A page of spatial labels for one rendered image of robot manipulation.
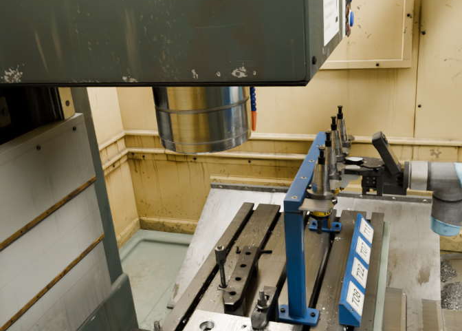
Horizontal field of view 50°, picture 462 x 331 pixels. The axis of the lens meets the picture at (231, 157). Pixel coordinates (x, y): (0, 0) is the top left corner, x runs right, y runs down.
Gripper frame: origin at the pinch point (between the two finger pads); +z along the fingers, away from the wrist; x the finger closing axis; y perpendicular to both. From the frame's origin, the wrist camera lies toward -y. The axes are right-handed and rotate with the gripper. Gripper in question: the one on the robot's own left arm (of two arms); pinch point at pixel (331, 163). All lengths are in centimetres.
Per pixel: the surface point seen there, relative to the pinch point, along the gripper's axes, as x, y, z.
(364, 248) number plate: 1.5, 26.2, -9.4
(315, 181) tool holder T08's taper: -23.8, -4.8, -0.2
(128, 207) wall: 44, 44, 96
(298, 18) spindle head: -65, -44, -5
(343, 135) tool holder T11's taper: 9.2, -5.1, -2.1
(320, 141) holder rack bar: 9.0, -3.0, 4.2
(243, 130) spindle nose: -54, -26, 6
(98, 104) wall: 35, -6, 96
